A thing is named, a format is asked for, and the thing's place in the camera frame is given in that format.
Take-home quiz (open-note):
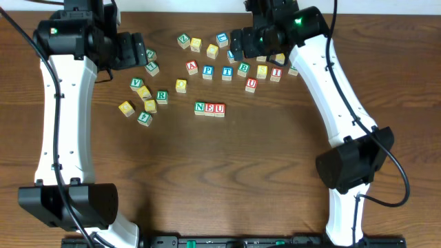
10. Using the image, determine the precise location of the red I block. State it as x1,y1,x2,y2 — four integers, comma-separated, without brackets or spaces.
270,68,283,82

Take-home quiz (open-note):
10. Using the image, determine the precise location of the blue P block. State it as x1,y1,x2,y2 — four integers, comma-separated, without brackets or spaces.
203,65,214,80

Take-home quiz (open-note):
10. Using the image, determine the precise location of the green R block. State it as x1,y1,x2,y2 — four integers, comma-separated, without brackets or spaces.
156,90,169,105

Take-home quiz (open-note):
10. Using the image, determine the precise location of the red Q block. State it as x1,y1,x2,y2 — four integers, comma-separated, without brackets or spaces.
214,103,226,118

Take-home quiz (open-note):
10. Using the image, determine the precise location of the red E block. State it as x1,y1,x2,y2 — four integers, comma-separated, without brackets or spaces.
204,103,215,116

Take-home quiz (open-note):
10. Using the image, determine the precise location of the green N block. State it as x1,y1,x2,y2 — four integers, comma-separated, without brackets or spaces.
194,101,205,116

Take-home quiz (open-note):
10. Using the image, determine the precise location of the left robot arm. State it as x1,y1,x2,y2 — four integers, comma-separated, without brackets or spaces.
18,2,147,247

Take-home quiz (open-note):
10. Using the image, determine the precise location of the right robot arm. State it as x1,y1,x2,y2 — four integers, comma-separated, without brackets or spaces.
230,1,394,247

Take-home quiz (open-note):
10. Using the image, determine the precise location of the blue 5 block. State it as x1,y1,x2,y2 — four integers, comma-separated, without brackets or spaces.
256,56,267,62

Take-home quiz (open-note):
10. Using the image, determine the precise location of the green J block left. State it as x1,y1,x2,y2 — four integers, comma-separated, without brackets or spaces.
146,49,157,63

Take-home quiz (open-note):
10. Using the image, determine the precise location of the green j block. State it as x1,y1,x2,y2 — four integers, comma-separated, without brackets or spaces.
146,49,157,63
288,65,298,76

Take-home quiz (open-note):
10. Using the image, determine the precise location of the blue L block middle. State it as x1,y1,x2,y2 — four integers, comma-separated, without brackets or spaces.
227,50,236,63

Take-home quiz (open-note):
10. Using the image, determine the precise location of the blue l block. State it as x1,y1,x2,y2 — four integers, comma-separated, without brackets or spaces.
227,50,236,63
216,32,229,48

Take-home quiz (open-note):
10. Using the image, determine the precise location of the green B block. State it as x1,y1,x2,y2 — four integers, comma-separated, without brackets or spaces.
237,62,250,77

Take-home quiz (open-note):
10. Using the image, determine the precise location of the green 7 block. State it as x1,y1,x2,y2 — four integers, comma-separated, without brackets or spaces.
145,61,160,76

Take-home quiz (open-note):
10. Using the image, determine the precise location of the blue L block top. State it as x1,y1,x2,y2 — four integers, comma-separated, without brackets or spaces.
216,32,229,48

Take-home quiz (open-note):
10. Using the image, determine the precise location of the green V block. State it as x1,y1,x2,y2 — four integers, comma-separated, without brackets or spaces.
130,77,144,91

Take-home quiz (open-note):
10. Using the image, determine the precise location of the yellow block right top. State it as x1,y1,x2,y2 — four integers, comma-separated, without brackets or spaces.
275,53,285,65

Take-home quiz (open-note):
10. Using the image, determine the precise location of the blue T block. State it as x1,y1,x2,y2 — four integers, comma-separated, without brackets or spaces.
222,66,234,81

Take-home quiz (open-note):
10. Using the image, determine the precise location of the yellow block second row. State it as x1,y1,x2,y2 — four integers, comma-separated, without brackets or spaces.
207,44,219,59

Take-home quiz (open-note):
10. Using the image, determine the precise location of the red U block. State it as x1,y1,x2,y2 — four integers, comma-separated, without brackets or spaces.
245,78,258,93

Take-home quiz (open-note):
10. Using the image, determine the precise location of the yellow block beside V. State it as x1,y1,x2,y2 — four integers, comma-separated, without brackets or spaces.
136,85,152,101

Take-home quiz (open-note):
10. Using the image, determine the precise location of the green J block right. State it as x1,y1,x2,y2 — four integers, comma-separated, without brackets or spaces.
288,65,298,76

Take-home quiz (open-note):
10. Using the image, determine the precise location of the yellow block top row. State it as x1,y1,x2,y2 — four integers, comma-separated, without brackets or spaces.
190,37,202,52

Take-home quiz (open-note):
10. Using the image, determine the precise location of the green Z block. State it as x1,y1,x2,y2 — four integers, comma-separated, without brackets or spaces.
177,33,191,50

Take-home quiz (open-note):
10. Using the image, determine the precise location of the yellow C block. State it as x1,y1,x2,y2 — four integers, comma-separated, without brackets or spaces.
119,101,135,117

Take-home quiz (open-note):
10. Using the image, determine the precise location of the yellow O block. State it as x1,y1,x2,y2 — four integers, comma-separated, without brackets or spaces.
175,79,187,94

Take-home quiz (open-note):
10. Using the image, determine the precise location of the red A block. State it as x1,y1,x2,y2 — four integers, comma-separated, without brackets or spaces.
185,61,198,75

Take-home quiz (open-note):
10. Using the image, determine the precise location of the green 4 block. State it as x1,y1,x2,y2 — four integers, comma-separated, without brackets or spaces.
137,112,153,127

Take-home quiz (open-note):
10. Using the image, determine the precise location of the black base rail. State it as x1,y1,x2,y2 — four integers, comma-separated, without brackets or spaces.
61,235,407,248

